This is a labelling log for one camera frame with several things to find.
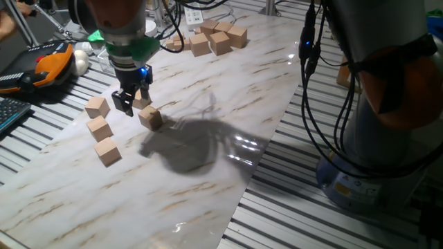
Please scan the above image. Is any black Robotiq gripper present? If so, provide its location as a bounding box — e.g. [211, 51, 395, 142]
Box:
[111, 63, 154, 118]

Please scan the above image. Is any medium light wooden cube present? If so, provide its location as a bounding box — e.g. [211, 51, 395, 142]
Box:
[93, 136, 123, 167]
[133, 89, 153, 111]
[86, 115, 114, 143]
[137, 104, 164, 132]
[84, 96, 111, 120]

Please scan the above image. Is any person's bare hand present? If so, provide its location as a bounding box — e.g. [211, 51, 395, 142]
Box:
[15, 1, 35, 17]

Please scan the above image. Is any clear plastic box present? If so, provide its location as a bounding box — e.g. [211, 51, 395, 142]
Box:
[98, 50, 118, 75]

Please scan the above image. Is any white egg-shaped object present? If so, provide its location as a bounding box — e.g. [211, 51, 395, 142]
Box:
[71, 49, 90, 77]

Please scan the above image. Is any white round socket hub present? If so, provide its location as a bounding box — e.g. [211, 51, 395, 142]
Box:
[145, 19, 159, 38]

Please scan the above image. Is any white plug adapter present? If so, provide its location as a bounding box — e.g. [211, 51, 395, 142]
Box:
[74, 40, 101, 56]

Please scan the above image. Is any large light wooden cube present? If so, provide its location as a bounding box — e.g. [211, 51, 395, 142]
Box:
[226, 25, 248, 50]
[213, 21, 235, 35]
[199, 19, 220, 39]
[190, 33, 213, 58]
[208, 30, 233, 57]

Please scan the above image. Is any orange black teach pendant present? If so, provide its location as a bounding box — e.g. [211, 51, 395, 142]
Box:
[0, 40, 75, 95]

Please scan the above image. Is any black round fan housing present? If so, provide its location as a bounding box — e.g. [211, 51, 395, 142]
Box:
[67, 0, 105, 35]

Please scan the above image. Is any white power strip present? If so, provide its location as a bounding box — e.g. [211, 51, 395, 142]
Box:
[184, 0, 205, 32]

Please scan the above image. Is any white marble pattern sheet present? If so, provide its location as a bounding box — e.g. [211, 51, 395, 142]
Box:
[0, 9, 325, 249]

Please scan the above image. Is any thin grey metal strut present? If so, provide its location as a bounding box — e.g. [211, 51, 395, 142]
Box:
[37, 0, 70, 39]

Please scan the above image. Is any black computer keyboard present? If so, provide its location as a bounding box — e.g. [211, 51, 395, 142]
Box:
[0, 98, 33, 135]

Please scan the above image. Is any thick grey metal strut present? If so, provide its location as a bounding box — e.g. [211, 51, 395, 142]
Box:
[2, 0, 39, 48]

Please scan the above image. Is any brown cardboard box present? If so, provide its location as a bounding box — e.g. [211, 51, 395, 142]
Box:
[336, 57, 363, 94]

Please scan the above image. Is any blue fabric bag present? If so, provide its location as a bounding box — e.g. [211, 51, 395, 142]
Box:
[426, 15, 443, 41]

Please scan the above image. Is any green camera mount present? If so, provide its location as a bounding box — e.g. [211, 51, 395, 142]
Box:
[87, 30, 161, 62]

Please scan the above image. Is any aluminium profile post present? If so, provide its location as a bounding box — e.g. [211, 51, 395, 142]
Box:
[258, 0, 282, 17]

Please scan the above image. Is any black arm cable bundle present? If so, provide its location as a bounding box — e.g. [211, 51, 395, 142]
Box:
[161, 0, 443, 181]

